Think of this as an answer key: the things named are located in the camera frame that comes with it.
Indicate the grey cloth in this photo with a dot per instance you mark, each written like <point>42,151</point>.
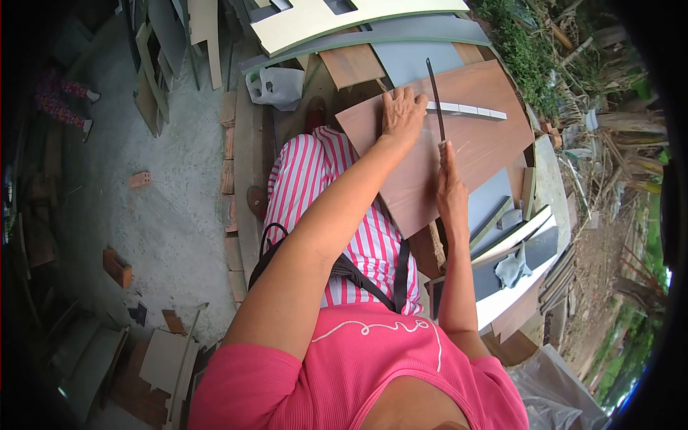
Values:
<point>511,267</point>

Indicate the brown wood-look panel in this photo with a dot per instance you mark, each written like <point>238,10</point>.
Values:
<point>484,142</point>

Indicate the person's left fingers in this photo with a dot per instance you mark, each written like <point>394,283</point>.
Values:
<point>404,95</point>

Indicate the stack of thin slats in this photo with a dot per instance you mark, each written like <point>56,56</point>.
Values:
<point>558,279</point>

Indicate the small brown board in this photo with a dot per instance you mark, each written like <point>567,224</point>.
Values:
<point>352,64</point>

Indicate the pile of board offcuts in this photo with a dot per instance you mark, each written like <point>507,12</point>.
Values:
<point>145,371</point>

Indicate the clear plastic bag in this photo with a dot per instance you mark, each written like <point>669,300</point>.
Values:
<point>553,392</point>

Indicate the person's right hand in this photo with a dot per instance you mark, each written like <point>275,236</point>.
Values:
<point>451,193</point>

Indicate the cream board with cutouts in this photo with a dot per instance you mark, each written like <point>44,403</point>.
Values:
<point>322,19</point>

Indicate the green bush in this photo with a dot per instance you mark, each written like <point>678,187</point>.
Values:
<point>516,48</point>

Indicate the person's left hand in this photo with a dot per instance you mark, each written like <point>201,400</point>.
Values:
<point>402,118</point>

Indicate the row of red bricks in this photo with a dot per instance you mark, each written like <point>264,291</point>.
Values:
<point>232,215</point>

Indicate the single red brick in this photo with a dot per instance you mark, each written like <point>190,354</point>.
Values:
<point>140,179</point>

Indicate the person's right fingers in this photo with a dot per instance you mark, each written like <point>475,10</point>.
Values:
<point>447,160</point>

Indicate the light grey panel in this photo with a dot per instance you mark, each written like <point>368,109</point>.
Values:
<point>416,59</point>

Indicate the person's body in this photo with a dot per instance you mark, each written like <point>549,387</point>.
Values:
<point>376,365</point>

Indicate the person's legs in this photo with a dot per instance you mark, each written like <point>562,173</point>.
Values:
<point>301,177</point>

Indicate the orange hollow brick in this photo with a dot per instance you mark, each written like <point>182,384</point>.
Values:
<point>118,267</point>

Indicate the long grey green-edged board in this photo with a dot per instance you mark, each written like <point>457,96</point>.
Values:
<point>430,29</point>

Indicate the leaning board offcuts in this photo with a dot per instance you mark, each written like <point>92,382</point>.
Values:
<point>161,59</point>

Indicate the white edge strip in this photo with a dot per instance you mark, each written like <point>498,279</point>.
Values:
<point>473,110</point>

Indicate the thin dark blade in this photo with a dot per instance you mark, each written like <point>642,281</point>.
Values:
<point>436,99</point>

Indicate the white plastic bag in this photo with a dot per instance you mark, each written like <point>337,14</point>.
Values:
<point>277,86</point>

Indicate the dark grey white-edged board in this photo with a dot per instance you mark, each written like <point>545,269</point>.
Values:
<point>540,247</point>

